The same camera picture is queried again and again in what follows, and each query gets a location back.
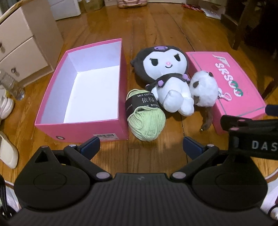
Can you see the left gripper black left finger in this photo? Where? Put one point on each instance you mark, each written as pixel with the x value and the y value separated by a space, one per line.
pixel 81 156

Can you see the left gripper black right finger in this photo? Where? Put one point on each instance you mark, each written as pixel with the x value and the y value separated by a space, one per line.
pixel 202 157

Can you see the pink shoe box lid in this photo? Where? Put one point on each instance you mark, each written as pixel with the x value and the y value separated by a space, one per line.
pixel 237 94

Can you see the green yarn ball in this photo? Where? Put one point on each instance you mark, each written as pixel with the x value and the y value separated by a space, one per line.
pixel 144 116

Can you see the small white brown plush keychain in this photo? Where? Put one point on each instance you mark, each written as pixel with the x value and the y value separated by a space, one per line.
pixel 205 92

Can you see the black white Kuromi plush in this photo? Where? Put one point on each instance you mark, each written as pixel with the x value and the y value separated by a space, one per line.
pixel 163 69

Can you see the pink open shoe box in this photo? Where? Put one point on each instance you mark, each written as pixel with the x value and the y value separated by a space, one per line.
pixel 86 95

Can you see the white slipper shoe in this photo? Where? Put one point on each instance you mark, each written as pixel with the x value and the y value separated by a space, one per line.
pixel 8 152

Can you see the white sneaker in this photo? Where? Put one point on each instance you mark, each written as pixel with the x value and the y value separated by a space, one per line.
pixel 6 104

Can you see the clear plastic water bottle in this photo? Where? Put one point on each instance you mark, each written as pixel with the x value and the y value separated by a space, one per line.
pixel 12 86

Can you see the dark wooden chair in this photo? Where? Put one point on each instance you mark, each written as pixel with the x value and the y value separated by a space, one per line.
pixel 255 24

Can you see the white drawer cabinet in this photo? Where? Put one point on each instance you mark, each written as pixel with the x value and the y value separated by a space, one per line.
pixel 30 41

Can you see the red white paper litter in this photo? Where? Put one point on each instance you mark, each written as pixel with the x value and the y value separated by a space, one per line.
pixel 212 9

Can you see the cardboard box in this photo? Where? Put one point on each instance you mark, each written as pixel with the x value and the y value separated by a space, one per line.
pixel 92 5

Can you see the pink handbag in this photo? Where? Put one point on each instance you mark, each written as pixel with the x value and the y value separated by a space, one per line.
pixel 122 4

